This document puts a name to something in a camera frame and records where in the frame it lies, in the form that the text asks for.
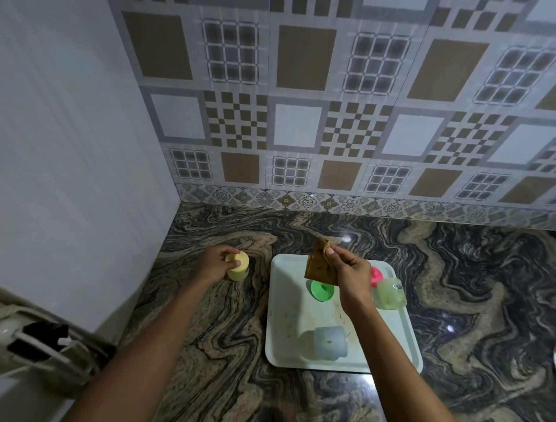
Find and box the person's right forearm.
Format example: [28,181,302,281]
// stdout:
[346,303,457,422]

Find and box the brown cleaning cloth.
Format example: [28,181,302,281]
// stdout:
[304,237,339,286]

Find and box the green lidded plastic jar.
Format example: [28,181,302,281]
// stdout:
[310,280,336,302]

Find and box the person's left hand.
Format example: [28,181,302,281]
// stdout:
[195,245,242,285]

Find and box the yellow lidded plastic jar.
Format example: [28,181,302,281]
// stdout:
[225,250,250,282]

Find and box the pink lidded plastic jar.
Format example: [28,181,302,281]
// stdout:
[369,266,408,310]

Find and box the pale blue lidded plastic jar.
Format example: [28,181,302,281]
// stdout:
[298,325,349,362]

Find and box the person's right hand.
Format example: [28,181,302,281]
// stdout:
[323,244,375,317]

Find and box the person's left forearm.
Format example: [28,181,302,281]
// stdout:
[61,277,218,422]

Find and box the white plastic tray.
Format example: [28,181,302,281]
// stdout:
[264,253,424,374]

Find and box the white appliance with black parts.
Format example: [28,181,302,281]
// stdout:
[0,300,114,394]

